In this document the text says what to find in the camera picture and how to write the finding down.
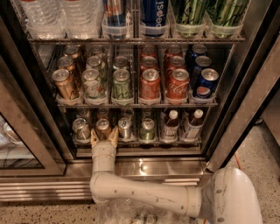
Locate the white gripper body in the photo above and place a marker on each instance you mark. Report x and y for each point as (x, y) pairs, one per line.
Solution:
(103, 150)

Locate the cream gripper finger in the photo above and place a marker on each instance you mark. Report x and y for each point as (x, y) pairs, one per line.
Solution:
(113, 136)
(94, 138)

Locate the orange can bottom shelf front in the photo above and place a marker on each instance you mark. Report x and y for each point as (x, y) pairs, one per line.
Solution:
(103, 129)

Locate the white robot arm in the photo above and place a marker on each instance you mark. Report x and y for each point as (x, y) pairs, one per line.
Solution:
(228, 197)

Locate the white green can bottom shelf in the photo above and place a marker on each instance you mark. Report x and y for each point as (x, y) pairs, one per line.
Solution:
(81, 128)

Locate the silver can bottom shelf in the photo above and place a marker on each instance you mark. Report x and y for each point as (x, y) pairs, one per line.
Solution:
(124, 126)

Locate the white green can middle front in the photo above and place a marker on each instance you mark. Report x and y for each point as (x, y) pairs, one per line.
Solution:
(92, 84)

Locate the gold can middle front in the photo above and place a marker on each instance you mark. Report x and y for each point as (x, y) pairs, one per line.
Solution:
(65, 83)

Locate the gold can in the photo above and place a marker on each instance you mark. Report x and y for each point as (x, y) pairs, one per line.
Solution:
(75, 52)
(65, 83)
(68, 63)

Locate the left glass fridge door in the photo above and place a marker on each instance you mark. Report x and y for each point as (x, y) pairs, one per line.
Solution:
(34, 153)

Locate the orange red can middle front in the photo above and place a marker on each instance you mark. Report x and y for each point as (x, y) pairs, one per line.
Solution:
(149, 87)

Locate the orange red can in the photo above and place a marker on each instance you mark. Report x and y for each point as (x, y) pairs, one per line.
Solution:
(148, 62)
(149, 87)

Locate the red cola can front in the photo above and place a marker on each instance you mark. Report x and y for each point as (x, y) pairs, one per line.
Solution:
(178, 84)

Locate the red cola can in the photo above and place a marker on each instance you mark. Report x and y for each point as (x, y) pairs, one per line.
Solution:
(178, 84)
(175, 62)

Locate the gold can middle back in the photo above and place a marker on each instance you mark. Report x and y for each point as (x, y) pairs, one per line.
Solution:
(75, 52)

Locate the blue pepsi can front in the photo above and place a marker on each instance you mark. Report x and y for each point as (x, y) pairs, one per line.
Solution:
(206, 83)

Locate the blue pepsi can back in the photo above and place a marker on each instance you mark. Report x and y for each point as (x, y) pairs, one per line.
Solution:
(193, 52)

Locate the red bull can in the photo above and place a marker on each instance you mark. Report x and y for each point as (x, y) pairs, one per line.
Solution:
(115, 18)

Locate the tall blue pepsi can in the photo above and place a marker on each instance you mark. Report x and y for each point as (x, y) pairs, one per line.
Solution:
(153, 19)

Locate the left green tall can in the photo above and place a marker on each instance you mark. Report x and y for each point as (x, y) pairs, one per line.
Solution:
(189, 16)

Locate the green tall can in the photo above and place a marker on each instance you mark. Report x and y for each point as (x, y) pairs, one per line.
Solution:
(189, 16)
(226, 16)

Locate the open fridge door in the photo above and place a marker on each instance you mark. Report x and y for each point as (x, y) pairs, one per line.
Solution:
(266, 81)

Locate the right green tall can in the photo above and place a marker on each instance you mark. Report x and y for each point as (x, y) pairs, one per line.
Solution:
(226, 16)

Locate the left tea bottle white cap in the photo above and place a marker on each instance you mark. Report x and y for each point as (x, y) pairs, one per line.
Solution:
(170, 125)

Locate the tea bottle white cap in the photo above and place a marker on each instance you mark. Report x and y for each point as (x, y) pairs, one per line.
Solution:
(193, 124)
(170, 125)

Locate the right tea bottle white cap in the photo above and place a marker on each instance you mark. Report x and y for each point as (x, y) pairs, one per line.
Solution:
(193, 124)

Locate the right clear water bottle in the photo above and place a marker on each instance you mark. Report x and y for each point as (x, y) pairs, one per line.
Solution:
(83, 18)

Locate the clear water bottle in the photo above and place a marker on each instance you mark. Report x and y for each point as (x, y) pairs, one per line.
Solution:
(44, 18)
(83, 18)

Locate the left clear water bottle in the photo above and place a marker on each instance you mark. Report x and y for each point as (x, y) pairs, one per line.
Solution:
(44, 18)

